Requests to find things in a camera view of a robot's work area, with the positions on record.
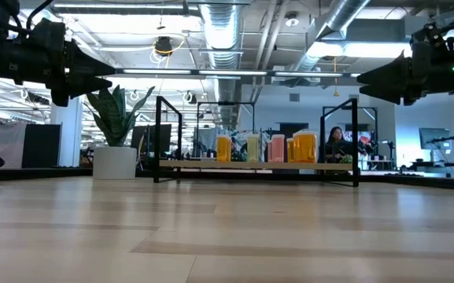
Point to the small orange pill bottle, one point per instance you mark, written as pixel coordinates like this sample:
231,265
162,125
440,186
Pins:
223,148

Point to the wooden shelf black metal frame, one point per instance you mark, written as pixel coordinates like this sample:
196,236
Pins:
258,165

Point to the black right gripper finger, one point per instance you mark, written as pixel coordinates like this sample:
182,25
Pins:
388,72
388,94

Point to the white hanging cloth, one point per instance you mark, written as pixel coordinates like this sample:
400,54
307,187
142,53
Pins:
4,141

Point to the black aluminium table frame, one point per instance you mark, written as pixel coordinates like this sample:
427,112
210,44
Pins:
73,173

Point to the bright ceiling light panel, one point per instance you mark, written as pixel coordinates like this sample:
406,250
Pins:
368,50

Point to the snake plant in white pot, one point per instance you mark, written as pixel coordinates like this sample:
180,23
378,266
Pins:
114,163

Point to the red white wall poster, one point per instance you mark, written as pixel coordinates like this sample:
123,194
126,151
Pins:
365,138

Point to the person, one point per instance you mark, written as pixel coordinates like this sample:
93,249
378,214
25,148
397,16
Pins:
334,145

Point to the silver ventilation duct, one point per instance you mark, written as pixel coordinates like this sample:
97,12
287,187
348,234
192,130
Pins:
340,15
222,27

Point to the black ceiling camera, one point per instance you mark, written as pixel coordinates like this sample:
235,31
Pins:
163,45

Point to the black partition panel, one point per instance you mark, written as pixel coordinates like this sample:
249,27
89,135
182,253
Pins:
41,145

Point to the small potted desk plant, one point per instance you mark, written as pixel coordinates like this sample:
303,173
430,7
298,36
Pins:
346,159

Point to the white bottle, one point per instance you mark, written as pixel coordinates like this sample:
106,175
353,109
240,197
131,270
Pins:
304,147

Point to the white building column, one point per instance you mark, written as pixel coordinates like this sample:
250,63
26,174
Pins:
66,133

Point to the large orange pill bottle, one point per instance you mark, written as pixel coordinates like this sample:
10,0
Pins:
290,150

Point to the black desk monitor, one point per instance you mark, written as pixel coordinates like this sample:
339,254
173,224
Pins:
165,137

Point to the grey monitor on arm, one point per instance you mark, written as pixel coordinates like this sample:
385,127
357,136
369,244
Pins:
433,137

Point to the small pale green pill bottle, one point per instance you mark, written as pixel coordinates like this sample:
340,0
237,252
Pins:
253,148

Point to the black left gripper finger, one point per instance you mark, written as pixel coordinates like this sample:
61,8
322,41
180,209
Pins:
91,65
91,86

